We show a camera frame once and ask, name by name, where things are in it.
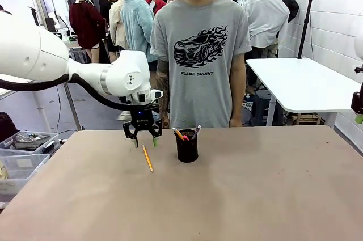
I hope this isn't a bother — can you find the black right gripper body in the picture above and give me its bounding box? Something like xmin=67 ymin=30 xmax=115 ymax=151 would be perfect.
xmin=351 ymin=83 xmax=363 ymax=114

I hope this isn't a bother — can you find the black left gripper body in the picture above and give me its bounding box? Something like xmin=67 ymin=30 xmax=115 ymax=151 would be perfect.
xmin=130 ymin=109 xmax=157 ymax=130

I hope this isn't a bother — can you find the yellow pencil pink eraser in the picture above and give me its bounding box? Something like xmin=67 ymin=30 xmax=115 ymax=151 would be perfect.
xmin=172 ymin=128 xmax=190 ymax=142

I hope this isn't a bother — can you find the person's left forearm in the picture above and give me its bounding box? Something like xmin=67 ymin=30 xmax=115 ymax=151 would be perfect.
xmin=230 ymin=76 xmax=245 ymax=119

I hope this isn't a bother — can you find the person's tattooed right forearm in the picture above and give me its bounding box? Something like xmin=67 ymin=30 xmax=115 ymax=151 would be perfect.
xmin=155 ymin=59 xmax=171 ymax=105

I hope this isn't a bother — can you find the black mesh pen holder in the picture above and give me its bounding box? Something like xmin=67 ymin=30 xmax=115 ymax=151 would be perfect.
xmin=175 ymin=129 xmax=199 ymax=163

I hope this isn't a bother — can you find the person's right hand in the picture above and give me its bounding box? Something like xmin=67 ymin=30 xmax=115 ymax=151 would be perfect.
xmin=158 ymin=104 xmax=170 ymax=128

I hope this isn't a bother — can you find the person's left hand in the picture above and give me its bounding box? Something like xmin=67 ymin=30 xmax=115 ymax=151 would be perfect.
xmin=229 ymin=115 xmax=243 ymax=128

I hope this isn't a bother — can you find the plain yellow pencil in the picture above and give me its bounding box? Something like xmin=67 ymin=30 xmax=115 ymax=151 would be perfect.
xmin=141 ymin=144 xmax=154 ymax=173

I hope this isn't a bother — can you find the wooden pallet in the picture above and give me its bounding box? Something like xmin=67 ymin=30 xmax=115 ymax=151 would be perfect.
xmin=292 ymin=112 xmax=327 ymax=125

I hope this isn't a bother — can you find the person in grey t-shirt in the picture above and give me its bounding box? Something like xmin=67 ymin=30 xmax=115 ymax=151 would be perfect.
xmin=149 ymin=0 xmax=252 ymax=128

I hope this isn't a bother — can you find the white side table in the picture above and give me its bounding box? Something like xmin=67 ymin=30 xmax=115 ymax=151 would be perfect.
xmin=246 ymin=57 xmax=363 ymax=127

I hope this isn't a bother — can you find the white table grey leg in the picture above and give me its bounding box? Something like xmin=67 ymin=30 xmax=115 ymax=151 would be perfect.
xmin=0 ymin=73 xmax=83 ymax=131

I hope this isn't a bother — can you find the tall black tripod stand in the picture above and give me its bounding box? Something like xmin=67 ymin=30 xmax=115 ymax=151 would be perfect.
xmin=297 ymin=0 xmax=317 ymax=60

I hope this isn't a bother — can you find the mannequin in blue fleece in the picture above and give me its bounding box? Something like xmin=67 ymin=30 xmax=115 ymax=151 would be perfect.
xmin=120 ymin=0 xmax=156 ymax=63

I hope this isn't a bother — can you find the mannequin in cream jacket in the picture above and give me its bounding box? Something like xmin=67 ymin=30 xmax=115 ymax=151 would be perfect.
xmin=109 ymin=0 xmax=130 ymax=52

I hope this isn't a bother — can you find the clear bin with parts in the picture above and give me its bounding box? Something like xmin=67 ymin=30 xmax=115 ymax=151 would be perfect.
xmin=0 ymin=130 xmax=60 ymax=155

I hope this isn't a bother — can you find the mannequin in maroon dress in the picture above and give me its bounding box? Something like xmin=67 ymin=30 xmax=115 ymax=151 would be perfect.
xmin=69 ymin=0 xmax=106 ymax=63

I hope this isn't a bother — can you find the empty clear plastic bin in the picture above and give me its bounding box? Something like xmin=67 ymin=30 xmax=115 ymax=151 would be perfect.
xmin=0 ymin=153 xmax=50 ymax=195

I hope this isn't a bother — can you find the mannequin in white shirt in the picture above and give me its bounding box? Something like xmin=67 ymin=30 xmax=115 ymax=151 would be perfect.
xmin=244 ymin=0 xmax=290 ymax=59

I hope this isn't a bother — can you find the standing person in black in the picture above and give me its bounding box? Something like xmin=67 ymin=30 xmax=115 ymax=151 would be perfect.
xmin=99 ymin=0 xmax=119 ymax=63

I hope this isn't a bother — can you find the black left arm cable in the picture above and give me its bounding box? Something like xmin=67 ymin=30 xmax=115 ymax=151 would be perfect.
xmin=0 ymin=73 xmax=134 ymax=111

